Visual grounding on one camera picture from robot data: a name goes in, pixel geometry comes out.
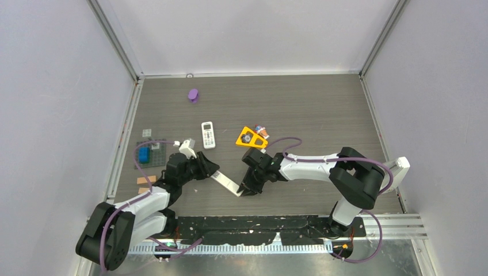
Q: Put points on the purple plastic cap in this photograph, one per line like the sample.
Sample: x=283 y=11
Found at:
x=193 y=95

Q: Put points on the white remote control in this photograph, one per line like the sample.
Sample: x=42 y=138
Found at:
x=208 y=136
x=227 y=183

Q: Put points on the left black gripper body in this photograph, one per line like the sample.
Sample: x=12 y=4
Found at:
x=196 y=168

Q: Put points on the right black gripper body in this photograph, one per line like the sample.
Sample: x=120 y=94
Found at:
x=255 y=180

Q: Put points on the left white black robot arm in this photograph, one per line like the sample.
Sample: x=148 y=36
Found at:
x=113 y=229

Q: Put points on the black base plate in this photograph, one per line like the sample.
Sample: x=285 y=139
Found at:
x=259 y=230

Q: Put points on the wooden block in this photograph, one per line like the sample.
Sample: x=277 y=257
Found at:
x=143 y=180
x=143 y=190

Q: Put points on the blue lego brick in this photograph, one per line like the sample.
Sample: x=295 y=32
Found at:
x=144 y=155

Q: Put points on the wooden block upper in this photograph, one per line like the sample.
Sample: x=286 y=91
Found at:
x=143 y=180

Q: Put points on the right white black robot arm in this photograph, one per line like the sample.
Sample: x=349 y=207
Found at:
x=357 y=178

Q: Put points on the blue poker chip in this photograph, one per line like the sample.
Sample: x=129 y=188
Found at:
x=246 y=138

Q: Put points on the yellow triangular toy block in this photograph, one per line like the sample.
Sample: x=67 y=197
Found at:
x=257 y=140

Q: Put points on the grey lego baseplate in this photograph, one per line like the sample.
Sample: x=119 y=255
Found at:
x=157 y=156

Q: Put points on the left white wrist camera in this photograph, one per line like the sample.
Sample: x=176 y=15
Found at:
x=186 y=147

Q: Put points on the wooden block lower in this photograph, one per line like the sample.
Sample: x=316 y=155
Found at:
x=143 y=190

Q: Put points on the small red blue figurine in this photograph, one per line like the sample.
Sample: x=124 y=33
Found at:
x=261 y=130

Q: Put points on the small grey sticker tile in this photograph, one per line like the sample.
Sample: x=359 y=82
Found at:
x=146 y=133

